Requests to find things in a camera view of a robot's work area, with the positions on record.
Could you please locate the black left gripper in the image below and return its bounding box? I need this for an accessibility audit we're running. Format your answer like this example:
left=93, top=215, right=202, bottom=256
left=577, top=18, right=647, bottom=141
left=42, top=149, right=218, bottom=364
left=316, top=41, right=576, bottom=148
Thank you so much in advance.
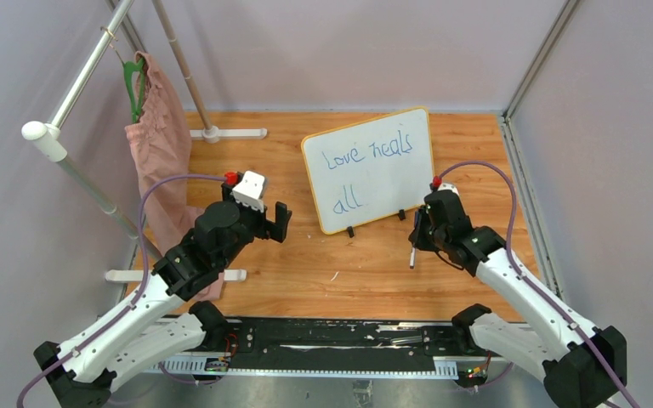
left=219, top=181, right=292, bottom=269

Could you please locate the white whiteboard marker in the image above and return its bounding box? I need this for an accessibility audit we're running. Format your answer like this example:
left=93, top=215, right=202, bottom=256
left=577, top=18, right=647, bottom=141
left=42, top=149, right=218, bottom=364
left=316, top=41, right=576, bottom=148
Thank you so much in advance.
left=409, top=243, right=417, bottom=269

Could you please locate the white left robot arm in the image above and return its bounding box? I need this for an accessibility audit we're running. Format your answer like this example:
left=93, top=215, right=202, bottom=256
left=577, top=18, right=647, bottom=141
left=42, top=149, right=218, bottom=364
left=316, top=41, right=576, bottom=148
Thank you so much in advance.
left=33, top=171, right=292, bottom=407

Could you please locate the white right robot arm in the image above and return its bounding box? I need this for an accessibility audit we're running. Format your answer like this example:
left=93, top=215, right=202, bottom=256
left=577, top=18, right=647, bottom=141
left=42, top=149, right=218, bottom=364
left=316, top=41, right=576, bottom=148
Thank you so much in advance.
left=409, top=188, right=627, bottom=407

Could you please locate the yellow framed whiteboard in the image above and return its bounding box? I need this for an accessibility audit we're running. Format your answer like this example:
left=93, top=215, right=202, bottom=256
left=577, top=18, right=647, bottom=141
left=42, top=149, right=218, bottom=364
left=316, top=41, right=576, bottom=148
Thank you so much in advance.
left=301, top=106, right=434, bottom=235

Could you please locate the pink hanging garment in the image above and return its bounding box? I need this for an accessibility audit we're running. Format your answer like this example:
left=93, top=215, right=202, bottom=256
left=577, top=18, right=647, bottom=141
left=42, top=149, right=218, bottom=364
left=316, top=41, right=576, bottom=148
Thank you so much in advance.
left=124, top=51, right=226, bottom=302

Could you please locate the green clothes hanger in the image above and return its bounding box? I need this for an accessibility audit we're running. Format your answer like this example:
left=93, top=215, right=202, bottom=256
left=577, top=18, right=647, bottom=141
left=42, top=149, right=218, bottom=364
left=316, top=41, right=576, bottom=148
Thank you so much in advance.
left=122, top=59, right=145, bottom=123

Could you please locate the silver clothes rack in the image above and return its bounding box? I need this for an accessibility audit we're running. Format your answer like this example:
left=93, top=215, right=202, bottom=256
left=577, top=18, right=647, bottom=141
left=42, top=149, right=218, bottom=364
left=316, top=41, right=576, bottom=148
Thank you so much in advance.
left=20, top=0, right=269, bottom=285

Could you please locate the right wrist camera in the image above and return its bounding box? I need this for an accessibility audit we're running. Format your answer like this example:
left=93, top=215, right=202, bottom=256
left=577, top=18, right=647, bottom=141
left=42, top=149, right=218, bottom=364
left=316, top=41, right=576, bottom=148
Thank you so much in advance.
left=438, top=183, right=459, bottom=196

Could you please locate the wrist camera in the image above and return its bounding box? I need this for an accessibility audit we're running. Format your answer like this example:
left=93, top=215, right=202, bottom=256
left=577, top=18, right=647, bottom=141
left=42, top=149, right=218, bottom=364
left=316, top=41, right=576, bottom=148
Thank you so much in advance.
left=438, top=183, right=459, bottom=196
left=231, top=171, right=267, bottom=213

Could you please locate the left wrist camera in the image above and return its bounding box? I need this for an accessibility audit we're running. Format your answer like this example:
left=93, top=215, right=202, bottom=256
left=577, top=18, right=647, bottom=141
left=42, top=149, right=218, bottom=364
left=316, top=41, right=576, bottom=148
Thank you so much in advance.
left=231, top=171, right=267, bottom=213

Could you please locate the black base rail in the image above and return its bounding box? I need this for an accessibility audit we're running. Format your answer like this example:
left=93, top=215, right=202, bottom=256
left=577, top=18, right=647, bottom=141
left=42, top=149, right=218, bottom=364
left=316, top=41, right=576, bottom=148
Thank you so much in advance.
left=175, top=317, right=504, bottom=384

